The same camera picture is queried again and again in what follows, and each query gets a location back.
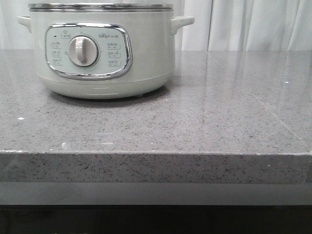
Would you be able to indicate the pale green electric cooking pot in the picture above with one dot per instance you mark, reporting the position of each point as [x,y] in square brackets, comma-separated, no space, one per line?
[104,55]

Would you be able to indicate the glass pot lid with knob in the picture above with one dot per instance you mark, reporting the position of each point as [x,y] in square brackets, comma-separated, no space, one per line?
[126,7]

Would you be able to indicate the white curtain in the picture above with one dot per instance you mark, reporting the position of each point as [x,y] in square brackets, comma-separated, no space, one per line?
[220,25]

